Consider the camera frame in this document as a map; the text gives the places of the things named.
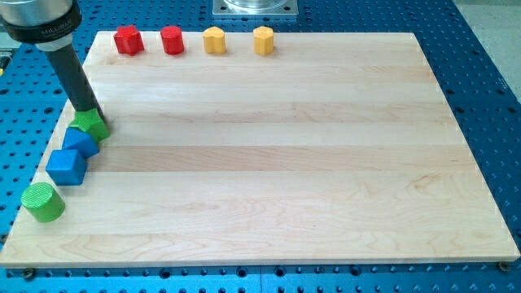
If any yellow hexagon block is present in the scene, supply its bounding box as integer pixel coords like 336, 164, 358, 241
253, 26, 274, 55

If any red cylinder block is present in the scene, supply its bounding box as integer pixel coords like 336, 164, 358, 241
160, 25, 185, 55

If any board clamp screw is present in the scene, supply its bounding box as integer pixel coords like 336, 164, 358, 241
21, 268, 36, 281
497, 261, 511, 273

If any blue cube block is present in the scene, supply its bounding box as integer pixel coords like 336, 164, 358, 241
46, 150, 87, 186

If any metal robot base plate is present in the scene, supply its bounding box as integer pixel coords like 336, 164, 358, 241
212, 0, 298, 16

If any green cylinder block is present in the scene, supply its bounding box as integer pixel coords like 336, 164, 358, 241
21, 182, 65, 223

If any blue pentagon block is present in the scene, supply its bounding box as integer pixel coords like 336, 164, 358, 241
62, 128, 99, 160

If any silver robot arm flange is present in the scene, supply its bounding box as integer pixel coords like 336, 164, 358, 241
1, 0, 82, 52

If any right board clamp screw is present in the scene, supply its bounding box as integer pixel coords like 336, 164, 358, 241
497, 261, 511, 273

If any green star block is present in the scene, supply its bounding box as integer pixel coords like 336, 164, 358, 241
68, 109, 110, 143

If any wooden board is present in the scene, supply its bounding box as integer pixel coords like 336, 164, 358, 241
1, 31, 519, 268

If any left board clamp screw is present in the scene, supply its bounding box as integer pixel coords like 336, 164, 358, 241
21, 268, 36, 281

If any black pusher rod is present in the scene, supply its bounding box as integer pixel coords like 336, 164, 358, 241
45, 44, 104, 119

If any red star block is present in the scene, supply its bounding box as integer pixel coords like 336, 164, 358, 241
113, 24, 144, 56

